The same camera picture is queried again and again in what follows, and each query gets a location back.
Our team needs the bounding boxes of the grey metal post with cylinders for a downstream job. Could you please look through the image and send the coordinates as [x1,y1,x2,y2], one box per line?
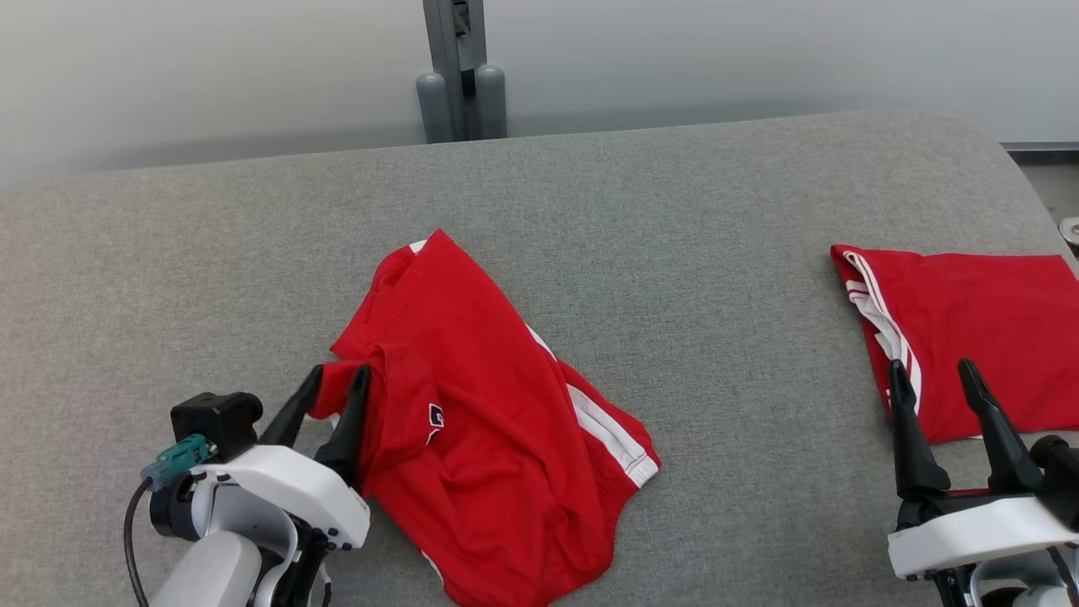
[416,0,508,144]

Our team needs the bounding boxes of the black cable with teal connector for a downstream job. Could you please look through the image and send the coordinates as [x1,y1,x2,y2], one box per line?
[124,434,210,607]

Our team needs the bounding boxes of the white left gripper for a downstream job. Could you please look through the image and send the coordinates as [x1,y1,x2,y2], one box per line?
[192,364,372,607]

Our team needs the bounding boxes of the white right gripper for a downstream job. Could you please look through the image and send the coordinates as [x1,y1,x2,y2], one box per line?
[887,358,1079,581]

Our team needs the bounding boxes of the dark wall baseboard strip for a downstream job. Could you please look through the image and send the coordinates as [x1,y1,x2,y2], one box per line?
[1001,142,1079,166]

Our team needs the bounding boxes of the red garment with white stripes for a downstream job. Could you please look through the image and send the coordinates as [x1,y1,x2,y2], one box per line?
[829,244,1079,445]

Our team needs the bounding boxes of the red shorts with number print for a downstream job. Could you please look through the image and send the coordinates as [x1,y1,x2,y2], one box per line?
[308,228,662,607]

